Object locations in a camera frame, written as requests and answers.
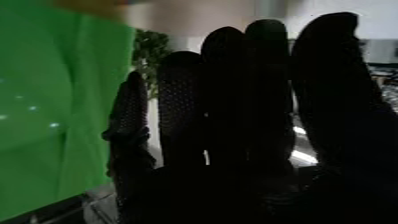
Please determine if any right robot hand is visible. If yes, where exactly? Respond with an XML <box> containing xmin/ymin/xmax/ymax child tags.
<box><xmin>101</xmin><ymin>11</ymin><xmax>398</xmax><ymax>224</ymax></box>

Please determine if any green plant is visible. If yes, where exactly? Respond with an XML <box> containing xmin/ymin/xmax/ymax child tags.
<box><xmin>129</xmin><ymin>28</ymin><xmax>174</xmax><ymax>100</ymax></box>

